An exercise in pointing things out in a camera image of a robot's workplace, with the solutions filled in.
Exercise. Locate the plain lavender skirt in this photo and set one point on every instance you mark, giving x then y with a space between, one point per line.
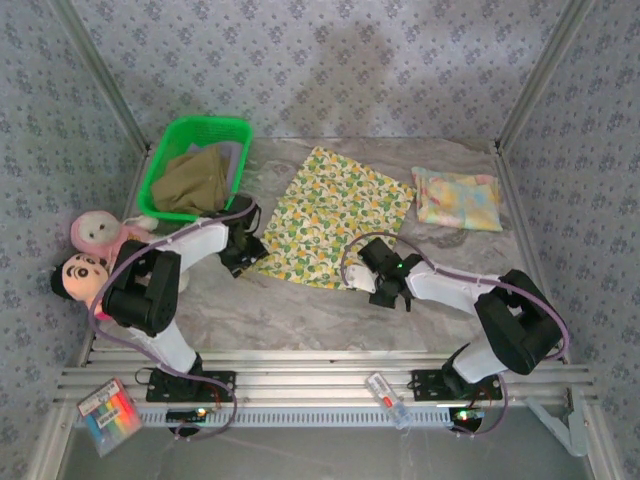
230 160

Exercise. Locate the olive khaki skirt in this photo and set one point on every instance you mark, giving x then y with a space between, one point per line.
195 180

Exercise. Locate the lemon print skirt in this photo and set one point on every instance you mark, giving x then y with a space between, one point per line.
325 210

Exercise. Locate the pastel pink flower skirt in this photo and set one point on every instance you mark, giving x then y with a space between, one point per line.
455 200

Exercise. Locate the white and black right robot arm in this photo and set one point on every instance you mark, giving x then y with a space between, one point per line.
440 290

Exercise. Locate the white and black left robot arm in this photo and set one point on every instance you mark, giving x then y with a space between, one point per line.
172 345

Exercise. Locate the green plastic basket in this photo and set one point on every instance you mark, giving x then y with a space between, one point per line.
210 131

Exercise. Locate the aluminium extrusion base rails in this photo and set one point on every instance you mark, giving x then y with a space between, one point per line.
310 372

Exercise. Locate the small clear box red label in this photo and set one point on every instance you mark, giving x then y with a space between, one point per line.
387 397

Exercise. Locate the pink hooded plush doll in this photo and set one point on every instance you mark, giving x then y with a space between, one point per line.
95 231

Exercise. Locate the black-haired plush doll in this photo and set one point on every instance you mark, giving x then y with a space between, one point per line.
80 280

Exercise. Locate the clear box of coloured markers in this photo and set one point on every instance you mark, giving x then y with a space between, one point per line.
110 415

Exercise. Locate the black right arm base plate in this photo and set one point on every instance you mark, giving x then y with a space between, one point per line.
425 385

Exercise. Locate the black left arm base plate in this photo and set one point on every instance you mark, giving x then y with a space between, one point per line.
222 382

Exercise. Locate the aluminium frame post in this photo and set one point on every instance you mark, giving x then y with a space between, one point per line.
542 75
107 75

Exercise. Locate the grey metal corner bracket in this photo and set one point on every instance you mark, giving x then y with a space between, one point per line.
565 430

